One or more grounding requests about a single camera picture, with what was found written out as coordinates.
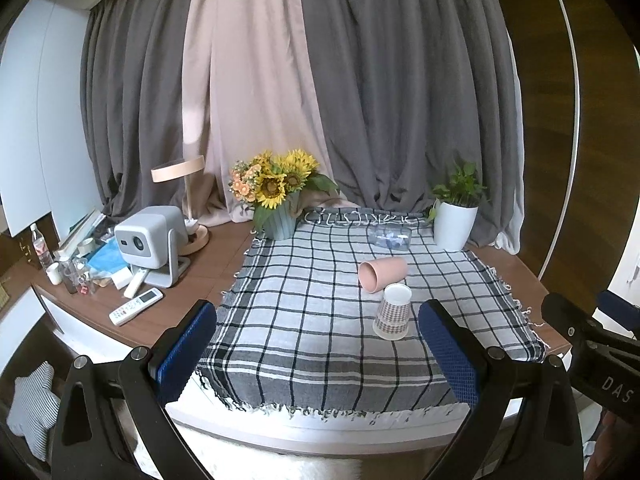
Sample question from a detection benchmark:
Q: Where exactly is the clear water bottle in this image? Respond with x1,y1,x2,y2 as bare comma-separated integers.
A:
30,224,54,270

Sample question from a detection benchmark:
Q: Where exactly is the sunflower bouquet in teal vase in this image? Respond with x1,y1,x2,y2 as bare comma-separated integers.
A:
229,149,341,241

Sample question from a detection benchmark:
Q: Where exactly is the small glass bottle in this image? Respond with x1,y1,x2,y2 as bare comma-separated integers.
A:
59,257,79,295

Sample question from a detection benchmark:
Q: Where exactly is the white remote control with buttons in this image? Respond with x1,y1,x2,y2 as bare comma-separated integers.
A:
109,288,165,326

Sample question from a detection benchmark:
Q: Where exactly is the white curved pole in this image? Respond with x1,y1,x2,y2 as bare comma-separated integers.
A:
539,0,582,277

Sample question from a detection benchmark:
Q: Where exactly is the slim white remote control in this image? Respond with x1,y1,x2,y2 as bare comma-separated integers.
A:
123,268,150,298

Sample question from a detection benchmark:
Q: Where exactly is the wooden ring desk lamp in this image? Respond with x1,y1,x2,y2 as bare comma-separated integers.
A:
151,155,210,256

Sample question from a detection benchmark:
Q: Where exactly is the checked paper cup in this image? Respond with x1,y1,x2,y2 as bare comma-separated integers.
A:
372,283,413,341

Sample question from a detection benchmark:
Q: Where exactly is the grey curtain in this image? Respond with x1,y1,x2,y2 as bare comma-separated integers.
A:
80,0,201,221
295,0,525,248

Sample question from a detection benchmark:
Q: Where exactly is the blue cloth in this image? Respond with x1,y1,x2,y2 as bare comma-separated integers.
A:
86,243,129,276

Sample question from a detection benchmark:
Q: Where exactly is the pink curtain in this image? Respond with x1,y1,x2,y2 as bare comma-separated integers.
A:
181,0,361,228

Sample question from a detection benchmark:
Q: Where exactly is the green plant in white pot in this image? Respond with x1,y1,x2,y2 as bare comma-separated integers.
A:
428,161,490,252

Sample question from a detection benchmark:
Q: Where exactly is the grey white projector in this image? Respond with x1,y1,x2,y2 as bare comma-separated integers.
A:
114,206,191,288

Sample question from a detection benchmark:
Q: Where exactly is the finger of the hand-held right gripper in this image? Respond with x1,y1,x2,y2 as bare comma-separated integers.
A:
541,292,606,343
595,289,640,346

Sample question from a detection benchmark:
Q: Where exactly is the pink cup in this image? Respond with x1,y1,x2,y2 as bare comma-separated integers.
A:
357,258,409,293

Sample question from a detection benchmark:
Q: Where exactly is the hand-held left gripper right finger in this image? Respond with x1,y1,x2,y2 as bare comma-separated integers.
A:
417,299,586,480

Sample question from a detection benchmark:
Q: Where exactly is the checked grey white cloth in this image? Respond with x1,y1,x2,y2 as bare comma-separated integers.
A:
196,206,547,415

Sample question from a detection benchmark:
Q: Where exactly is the striped star pillow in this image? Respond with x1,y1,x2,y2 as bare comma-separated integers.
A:
6,361,62,460

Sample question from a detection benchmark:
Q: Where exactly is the clear plastic cup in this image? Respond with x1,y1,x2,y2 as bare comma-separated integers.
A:
369,226,414,252

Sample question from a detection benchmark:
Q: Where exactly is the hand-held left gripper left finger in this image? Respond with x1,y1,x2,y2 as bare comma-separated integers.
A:
50,299,218,480

